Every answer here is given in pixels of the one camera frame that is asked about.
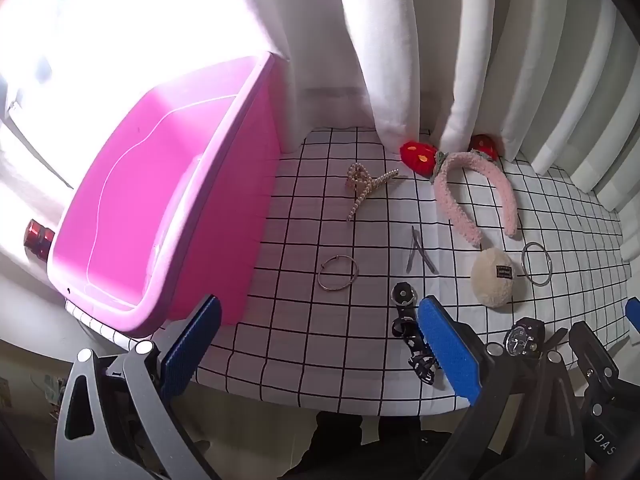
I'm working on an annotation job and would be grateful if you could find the white black grid cloth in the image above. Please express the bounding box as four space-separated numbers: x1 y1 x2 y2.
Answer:
65 127 640 418

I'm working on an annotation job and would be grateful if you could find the white curtain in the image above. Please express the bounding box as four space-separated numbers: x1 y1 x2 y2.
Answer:
265 0 640 211

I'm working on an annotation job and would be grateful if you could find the silver bangle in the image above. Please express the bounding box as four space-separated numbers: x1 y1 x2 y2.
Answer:
520 241 553 287

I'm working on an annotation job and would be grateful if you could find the red metal cylinder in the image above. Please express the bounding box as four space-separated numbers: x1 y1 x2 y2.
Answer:
23 219 56 261

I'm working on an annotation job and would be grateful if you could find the black wristwatch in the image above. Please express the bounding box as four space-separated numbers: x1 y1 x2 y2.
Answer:
501 316 568 361

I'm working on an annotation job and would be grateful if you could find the thin silver hoop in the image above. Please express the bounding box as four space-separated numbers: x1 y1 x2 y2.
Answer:
317 255 360 292

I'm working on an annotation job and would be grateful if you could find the long silver hair clip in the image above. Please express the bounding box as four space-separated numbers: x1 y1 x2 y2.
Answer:
410 225 441 276

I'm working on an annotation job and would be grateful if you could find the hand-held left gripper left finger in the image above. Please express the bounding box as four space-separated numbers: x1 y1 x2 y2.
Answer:
54 294 223 480

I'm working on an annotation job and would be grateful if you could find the pink fluffy strawberry headband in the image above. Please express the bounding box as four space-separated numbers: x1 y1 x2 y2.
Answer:
399 133 518 248

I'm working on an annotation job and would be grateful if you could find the pink plastic bin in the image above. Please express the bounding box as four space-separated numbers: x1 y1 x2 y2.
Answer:
47 51 281 338

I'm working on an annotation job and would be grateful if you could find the beige fluffy hair clip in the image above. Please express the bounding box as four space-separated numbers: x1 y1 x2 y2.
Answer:
470 248 516 309

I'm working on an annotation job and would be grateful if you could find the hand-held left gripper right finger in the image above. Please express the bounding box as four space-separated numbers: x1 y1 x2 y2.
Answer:
416 295 589 480

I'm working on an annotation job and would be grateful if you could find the pearl hair claw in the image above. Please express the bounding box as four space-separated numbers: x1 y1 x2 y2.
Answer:
345 162 401 222

